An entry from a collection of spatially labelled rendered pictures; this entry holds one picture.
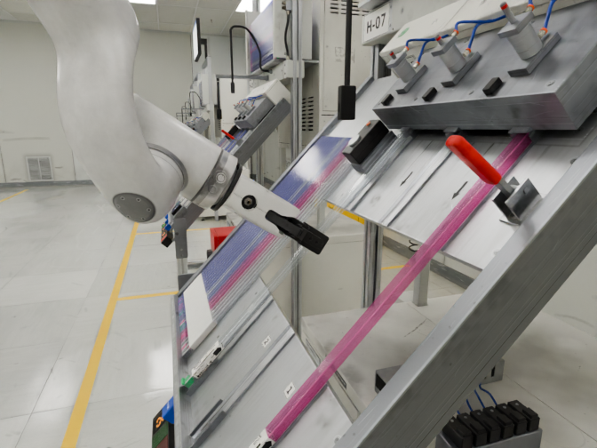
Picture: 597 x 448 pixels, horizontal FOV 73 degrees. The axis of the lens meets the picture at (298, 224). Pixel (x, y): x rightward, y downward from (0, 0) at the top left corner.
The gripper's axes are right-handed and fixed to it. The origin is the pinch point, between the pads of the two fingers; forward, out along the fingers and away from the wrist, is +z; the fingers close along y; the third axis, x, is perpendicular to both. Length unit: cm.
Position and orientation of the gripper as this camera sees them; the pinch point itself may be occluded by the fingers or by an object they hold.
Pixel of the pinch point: (310, 237)
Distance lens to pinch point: 62.2
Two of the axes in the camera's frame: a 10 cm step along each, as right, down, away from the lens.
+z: 7.9, 4.8, 3.8
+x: -5.3, 8.5, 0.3
